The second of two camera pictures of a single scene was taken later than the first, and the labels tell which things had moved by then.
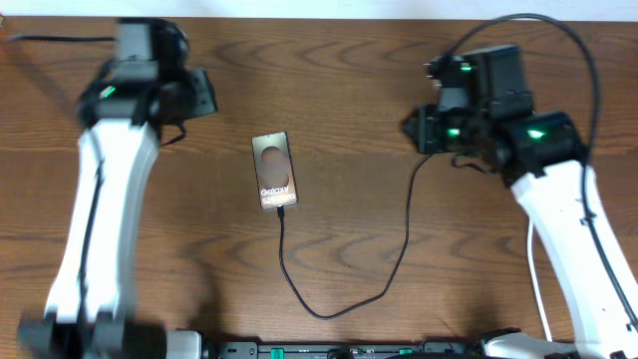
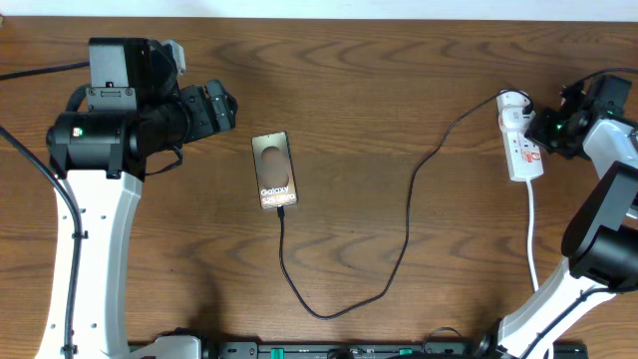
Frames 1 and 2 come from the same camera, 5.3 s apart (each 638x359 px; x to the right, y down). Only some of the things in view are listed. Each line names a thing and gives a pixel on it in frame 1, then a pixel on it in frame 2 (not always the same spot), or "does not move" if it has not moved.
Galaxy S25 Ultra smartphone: [274, 170] does not move
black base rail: [389, 349] does not move
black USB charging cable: [280, 211] does not move
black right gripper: [429, 120] to [535, 130]
